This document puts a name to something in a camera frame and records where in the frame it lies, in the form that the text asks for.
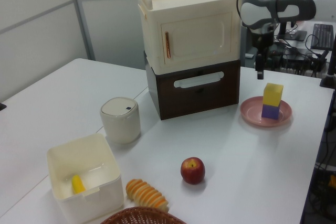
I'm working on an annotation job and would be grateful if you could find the yellow toy banana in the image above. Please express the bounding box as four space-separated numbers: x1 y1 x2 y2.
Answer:
71 174 87 195

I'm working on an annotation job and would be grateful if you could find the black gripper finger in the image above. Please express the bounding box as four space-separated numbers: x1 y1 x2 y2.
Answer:
255 54 265 80

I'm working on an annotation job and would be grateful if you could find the pink plate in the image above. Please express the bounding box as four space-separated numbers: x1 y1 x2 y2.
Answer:
239 96 293 127

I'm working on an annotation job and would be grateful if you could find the cream open plastic box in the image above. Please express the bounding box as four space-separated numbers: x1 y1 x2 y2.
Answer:
46 132 124 211

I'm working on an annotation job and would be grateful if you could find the brown wicker basket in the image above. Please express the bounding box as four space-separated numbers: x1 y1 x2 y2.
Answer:
99 207 188 224

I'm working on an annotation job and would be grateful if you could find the black keyboard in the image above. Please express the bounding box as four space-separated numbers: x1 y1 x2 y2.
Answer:
310 23 335 51

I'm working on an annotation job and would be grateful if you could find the cream lidded canister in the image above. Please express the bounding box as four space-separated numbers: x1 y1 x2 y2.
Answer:
99 97 142 145

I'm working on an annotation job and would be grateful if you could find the cream toy cabinet with handles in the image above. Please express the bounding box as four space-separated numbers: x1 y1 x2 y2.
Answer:
137 0 241 75

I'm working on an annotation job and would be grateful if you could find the black monitor stand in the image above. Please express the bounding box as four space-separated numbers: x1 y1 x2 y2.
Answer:
276 20 308 42

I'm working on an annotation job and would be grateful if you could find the copper cabinet door handle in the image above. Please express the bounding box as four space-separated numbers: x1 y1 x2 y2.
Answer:
164 31 172 59

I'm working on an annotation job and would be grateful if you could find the yellow foam cube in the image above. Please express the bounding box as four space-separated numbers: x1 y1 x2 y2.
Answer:
262 82 284 107

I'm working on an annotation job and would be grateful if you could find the black electronics with cables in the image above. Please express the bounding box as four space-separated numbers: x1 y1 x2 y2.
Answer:
264 40 329 75

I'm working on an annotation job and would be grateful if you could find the dark brown drawer box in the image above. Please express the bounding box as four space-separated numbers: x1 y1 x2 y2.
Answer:
143 50 242 121

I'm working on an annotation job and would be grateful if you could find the red apple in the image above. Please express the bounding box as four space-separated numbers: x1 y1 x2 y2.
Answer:
180 157 206 185

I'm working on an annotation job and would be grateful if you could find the orange white striped toy bread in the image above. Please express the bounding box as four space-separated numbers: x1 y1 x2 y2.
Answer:
125 178 169 212

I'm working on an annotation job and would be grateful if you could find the black clamp pole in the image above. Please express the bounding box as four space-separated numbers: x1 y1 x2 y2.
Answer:
319 48 336 88

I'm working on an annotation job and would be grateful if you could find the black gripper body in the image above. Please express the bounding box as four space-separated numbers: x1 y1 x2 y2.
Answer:
251 31 275 52

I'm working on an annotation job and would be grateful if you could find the purple foam cube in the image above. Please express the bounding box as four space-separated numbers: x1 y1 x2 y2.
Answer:
261 104 281 119

